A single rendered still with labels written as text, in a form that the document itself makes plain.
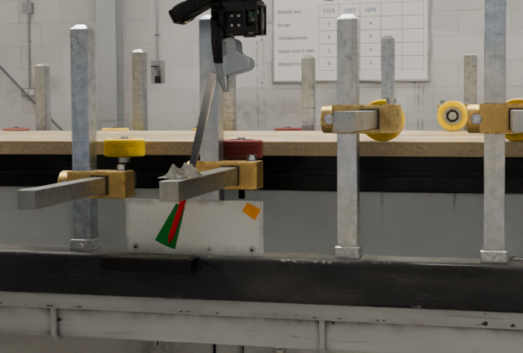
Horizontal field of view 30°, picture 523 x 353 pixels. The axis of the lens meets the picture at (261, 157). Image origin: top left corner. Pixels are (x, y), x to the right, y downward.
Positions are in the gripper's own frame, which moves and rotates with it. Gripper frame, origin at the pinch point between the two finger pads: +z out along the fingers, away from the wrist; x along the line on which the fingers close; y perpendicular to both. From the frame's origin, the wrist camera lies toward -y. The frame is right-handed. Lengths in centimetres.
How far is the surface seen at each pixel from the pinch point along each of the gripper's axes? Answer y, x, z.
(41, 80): -91, 115, -5
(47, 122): -90, 116, 8
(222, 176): 1.3, -4.7, 15.5
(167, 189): -0.3, -27.9, 15.8
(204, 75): -5.0, 6.1, -1.9
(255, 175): 4.6, 5.4, 16.0
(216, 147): -2.8, 6.1, 11.1
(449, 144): 37.6, 22.1, 10.9
